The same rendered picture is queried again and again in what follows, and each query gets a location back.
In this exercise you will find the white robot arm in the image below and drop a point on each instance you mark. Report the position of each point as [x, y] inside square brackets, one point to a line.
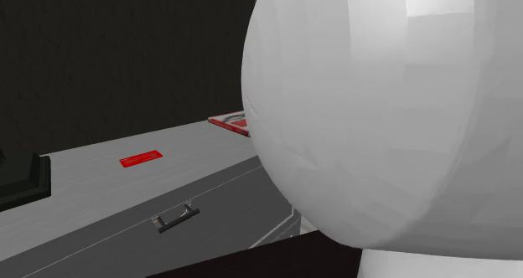
[380, 118]

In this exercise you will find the grey chest of drawers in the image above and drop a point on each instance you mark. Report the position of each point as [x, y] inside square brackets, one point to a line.
[102, 195]

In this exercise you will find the red and white book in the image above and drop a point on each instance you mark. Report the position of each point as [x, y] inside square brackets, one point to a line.
[235, 122]

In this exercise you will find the dark robot stand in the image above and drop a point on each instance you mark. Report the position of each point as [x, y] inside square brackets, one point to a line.
[278, 258]

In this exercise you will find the flat red card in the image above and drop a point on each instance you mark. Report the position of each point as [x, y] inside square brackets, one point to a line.
[141, 159]

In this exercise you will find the black stepped base object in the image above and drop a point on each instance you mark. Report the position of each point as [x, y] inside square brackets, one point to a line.
[22, 179]

